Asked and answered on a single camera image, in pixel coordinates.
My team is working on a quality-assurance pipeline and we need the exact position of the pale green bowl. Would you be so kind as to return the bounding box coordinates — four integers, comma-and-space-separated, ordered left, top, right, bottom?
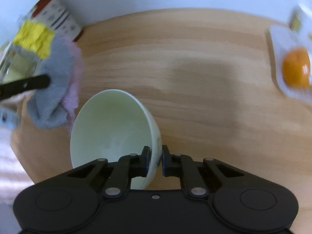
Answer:
70, 89, 162, 190

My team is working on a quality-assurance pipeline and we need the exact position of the grey pink cleaning cloth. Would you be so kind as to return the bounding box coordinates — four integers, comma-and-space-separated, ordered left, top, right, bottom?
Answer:
27, 34, 83, 131

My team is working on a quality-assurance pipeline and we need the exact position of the clear plastic fruit tray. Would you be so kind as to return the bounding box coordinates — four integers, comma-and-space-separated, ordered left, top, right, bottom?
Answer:
269, 24, 312, 103

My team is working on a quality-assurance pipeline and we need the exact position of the orange mandarin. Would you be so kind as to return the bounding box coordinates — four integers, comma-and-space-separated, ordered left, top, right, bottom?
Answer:
281, 47, 311, 89

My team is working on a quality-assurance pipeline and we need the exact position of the white red lidded tumbler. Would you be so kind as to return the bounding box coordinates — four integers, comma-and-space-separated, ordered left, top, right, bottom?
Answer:
28, 0, 83, 42

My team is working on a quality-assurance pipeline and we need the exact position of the yellow crumpled paper bag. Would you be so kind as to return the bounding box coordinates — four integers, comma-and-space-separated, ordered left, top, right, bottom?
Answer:
13, 20, 55, 60

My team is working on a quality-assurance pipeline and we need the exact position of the clear glass jar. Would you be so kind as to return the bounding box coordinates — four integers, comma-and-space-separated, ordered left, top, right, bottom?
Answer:
1, 42, 41, 85

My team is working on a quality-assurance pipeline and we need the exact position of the small white capped bottle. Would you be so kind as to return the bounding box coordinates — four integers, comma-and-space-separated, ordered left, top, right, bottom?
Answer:
289, 6, 304, 32

